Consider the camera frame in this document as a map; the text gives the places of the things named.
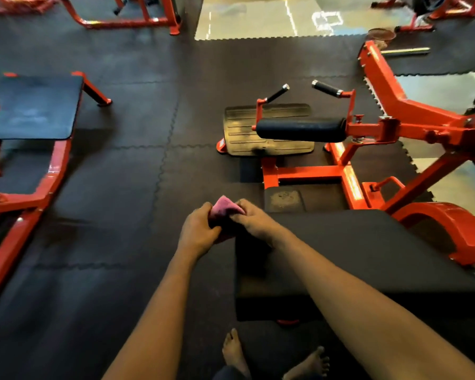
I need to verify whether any person's right hand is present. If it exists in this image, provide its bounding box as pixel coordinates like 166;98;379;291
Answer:
230;198;288;248

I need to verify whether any person's left hand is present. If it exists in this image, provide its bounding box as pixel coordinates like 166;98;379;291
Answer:
176;202;222;261

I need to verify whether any pink cleaning cloth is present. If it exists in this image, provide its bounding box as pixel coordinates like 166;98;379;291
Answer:
208;195;246;244

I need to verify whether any person's right forearm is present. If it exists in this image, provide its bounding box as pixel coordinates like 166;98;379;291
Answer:
271;231;475;380

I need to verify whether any person's left forearm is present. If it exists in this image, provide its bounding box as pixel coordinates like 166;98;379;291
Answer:
102;249;208;380

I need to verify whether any black ribbed foot plate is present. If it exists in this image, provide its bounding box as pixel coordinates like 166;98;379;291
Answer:
223;103;316;157

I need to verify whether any black knee pad roller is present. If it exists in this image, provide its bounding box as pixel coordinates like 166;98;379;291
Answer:
256;117;348;144

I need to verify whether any black padded machine seat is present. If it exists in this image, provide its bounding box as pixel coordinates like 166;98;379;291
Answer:
234;210;475;323

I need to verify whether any person's left foot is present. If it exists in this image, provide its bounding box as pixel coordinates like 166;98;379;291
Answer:
222;328;252;379

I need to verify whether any person's foot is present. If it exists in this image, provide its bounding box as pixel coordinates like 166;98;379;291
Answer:
282;346;330;380
222;328;252;379

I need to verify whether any person's right foot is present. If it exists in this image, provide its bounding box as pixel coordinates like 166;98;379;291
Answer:
282;346;330;380

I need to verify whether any black flat machine pad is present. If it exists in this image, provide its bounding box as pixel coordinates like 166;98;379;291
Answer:
0;75;84;141

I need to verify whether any brown weight plate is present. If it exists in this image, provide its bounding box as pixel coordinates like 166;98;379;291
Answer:
365;28;397;50

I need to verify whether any chrome metal bar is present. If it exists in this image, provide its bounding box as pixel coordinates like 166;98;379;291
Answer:
381;47;431;56

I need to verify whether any black round weight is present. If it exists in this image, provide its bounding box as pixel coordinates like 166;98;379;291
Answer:
412;0;446;15

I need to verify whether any black machine handle grip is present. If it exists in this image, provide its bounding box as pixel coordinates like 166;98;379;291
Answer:
266;84;290;104
311;80;344;98

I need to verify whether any red gym machine frame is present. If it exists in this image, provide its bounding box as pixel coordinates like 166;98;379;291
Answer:
0;71;112;314

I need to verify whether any red calf raise machine frame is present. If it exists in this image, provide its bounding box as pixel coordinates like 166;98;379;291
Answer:
216;40;475;266

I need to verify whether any red gym equipment frame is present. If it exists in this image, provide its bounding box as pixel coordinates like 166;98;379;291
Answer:
0;0;182;36

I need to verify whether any red weight machine frame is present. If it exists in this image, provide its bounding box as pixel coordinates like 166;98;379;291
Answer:
370;0;475;33

